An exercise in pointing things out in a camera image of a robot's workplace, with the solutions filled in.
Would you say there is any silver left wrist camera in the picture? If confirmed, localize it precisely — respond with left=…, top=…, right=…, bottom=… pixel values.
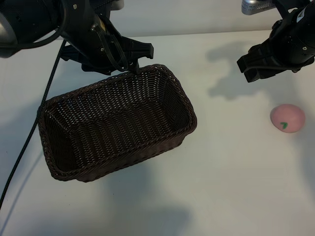
left=107, top=0, right=125, bottom=11

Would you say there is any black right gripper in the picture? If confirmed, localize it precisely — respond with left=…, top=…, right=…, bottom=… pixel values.
left=236, top=5, right=315, bottom=84

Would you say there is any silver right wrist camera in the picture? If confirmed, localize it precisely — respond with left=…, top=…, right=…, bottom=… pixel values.
left=241, top=0, right=274, bottom=16

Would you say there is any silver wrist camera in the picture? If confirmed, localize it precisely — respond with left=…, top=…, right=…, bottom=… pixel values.
left=241, top=0, right=274, bottom=16
left=107, top=0, right=125, bottom=11

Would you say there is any pink peach with green mark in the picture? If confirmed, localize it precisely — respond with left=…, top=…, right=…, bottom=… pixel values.
left=270, top=103, right=306, bottom=134

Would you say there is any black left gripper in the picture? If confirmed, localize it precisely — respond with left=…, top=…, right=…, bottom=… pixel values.
left=60, top=0, right=155, bottom=76

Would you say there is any black braided cable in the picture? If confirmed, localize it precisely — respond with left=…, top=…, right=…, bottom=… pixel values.
left=0, top=39, right=68, bottom=206

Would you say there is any dark brown wicker basket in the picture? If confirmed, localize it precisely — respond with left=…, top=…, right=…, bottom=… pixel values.
left=37, top=63, right=198, bottom=183

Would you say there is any thin black gripper cable loop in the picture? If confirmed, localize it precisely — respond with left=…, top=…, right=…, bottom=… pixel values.
left=94, top=22, right=130, bottom=72

